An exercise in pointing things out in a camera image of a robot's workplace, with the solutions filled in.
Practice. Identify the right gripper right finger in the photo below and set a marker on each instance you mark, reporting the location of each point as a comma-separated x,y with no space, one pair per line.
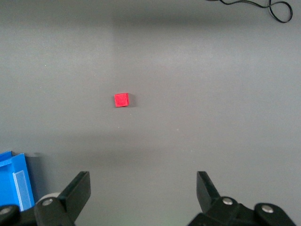
207,193

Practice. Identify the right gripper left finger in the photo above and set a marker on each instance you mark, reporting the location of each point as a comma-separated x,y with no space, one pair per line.
77,193

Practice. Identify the red cube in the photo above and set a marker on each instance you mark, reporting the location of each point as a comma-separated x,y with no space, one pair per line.
121,100

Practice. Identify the blue plastic bin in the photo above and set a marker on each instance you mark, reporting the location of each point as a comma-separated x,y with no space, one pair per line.
9,179

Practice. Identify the grey table mat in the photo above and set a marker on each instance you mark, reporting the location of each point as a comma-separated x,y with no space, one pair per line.
164,70

